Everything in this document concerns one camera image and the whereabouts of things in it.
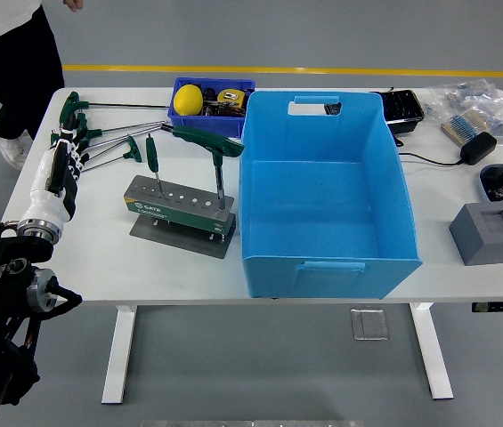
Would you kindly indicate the resistor tape bundle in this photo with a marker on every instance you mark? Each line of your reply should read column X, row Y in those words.
column 462, row 124

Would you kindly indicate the person's left hand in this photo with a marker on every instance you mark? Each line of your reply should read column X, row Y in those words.
column 73, row 4

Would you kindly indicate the clear bags of components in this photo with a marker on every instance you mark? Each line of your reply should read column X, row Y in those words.
column 469, row 95

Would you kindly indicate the black power adapter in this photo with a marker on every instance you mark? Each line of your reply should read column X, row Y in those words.
column 479, row 147

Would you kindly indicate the metal floor plate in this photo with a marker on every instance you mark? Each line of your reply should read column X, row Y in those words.
column 369, row 324

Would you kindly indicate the white table leg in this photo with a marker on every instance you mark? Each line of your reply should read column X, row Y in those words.
column 433, row 356
column 119, row 356

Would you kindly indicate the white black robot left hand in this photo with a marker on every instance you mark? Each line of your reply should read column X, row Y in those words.
column 51, row 204

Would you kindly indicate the small dark blue parts bin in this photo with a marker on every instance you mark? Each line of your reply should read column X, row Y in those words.
column 206, row 126

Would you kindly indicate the yellow ball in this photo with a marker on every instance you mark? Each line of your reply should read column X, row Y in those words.
column 188, row 100

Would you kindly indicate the yellow tape measure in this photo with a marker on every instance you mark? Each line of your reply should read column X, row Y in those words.
column 229, row 95

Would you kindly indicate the grey foam block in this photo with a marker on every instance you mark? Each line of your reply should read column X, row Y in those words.
column 487, row 236

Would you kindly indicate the large light blue plastic box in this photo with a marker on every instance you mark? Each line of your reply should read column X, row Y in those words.
column 322, row 200

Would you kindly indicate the green grey hex key stand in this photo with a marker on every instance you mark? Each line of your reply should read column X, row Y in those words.
column 175, row 213

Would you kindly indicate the person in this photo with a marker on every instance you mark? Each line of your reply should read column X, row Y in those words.
column 19, row 71

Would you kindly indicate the small black device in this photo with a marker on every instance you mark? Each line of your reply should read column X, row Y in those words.
column 332, row 108

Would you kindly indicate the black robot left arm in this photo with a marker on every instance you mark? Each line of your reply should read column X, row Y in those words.
column 15, row 249

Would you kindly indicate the black parts in bin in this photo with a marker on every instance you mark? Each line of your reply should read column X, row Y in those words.
column 210, row 95

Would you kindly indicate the black plastic tray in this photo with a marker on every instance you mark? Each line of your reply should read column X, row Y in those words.
column 402, row 109

